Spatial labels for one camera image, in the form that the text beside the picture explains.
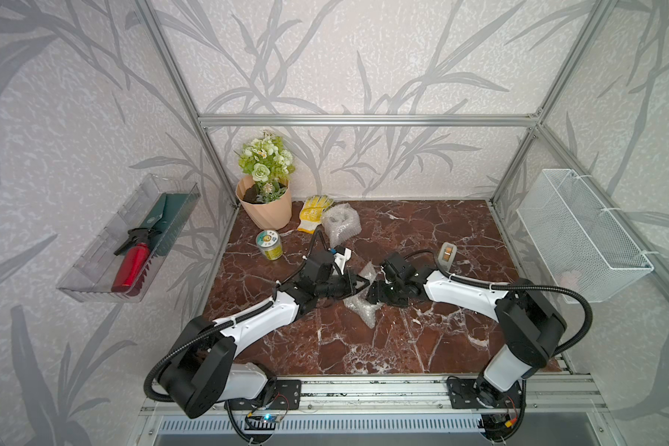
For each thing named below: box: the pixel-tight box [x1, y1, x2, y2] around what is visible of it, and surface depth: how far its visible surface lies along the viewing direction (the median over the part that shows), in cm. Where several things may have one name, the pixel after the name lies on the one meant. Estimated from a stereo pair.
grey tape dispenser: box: [437, 241, 458, 271], surface depth 101 cm
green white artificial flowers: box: [237, 134, 296, 204], surface depth 97 cm
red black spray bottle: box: [111, 227, 160, 297], surface depth 61 cm
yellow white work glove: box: [297, 195, 335, 235], surface depth 118 cm
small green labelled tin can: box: [255, 229, 284, 262], surface depth 101 cm
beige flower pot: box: [235, 174, 293, 231], surface depth 101 cm
